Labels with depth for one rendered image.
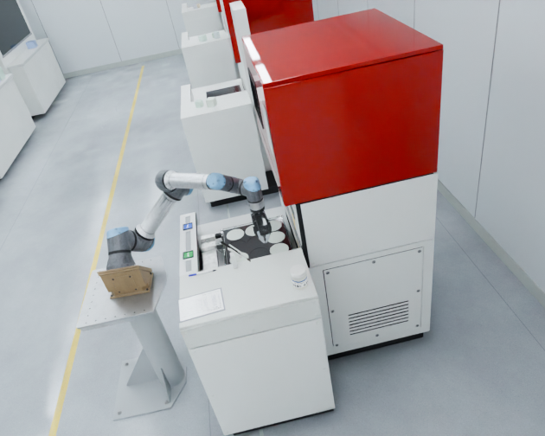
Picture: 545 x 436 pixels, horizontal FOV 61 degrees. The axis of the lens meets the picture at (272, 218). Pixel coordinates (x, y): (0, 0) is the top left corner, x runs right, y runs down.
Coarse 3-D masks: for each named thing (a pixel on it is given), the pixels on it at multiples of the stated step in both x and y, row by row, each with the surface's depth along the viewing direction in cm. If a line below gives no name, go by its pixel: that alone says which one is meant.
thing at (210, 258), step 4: (204, 252) 253; (208, 252) 252; (212, 252) 252; (216, 252) 251; (204, 256) 250; (208, 256) 249; (212, 256) 249; (216, 256) 248; (204, 260) 247; (208, 260) 246; (212, 260) 246; (216, 260) 245; (204, 264) 245; (208, 264) 244; (212, 264) 243; (216, 264) 243; (204, 268) 242; (208, 268) 241
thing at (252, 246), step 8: (224, 232) 262; (232, 240) 254; (240, 240) 253; (248, 240) 252; (256, 240) 250; (288, 240) 246; (240, 248) 247; (248, 248) 246; (256, 248) 245; (264, 248) 244; (248, 256) 241; (256, 256) 240
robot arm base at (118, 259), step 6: (114, 252) 238; (120, 252) 238; (126, 252) 240; (108, 258) 240; (114, 258) 236; (120, 258) 237; (126, 258) 239; (132, 258) 243; (108, 264) 238; (114, 264) 235; (120, 264) 235; (126, 264) 236; (132, 264) 239
